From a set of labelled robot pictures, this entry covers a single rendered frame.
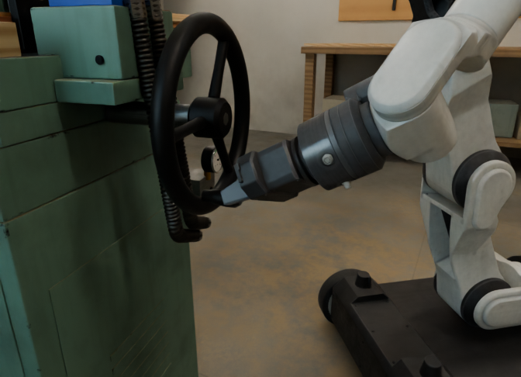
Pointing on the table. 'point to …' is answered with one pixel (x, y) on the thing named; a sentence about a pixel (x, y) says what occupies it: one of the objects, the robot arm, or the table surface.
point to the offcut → (8, 40)
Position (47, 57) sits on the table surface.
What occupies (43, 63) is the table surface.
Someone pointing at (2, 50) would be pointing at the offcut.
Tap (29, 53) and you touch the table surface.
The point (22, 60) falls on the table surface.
